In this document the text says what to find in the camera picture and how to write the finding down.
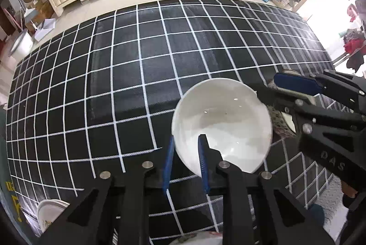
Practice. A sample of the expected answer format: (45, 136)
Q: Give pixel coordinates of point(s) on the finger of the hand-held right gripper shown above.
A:
(297, 83)
(286, 103)

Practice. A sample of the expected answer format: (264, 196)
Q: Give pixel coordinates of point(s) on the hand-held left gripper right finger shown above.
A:
(203, 167)

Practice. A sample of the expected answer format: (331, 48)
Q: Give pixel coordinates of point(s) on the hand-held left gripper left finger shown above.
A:
(168, 167)

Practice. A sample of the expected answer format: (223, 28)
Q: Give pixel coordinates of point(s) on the green patterned bowl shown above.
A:
(281, 125)

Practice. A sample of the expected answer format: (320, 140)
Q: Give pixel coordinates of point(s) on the cream white bowl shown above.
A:
(228, 125)

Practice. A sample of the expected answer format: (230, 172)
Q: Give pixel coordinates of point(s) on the large pink floral plate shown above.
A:
(200, 239)

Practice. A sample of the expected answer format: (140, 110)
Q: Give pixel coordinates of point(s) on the small green floral plate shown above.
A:
(48, 213)

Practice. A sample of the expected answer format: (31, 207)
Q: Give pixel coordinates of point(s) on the person's right hand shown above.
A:
(349, 189)

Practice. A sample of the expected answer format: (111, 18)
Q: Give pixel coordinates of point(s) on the hanging clothes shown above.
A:
(354, 44)

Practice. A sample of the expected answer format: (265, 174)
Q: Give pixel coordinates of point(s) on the black white-grid tablecloth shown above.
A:
(114, 76)

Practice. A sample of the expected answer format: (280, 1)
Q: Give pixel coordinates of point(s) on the white grey mop bucket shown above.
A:
(21, 43)

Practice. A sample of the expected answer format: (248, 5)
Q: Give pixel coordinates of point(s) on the cardboard boxes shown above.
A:
(40, 13)

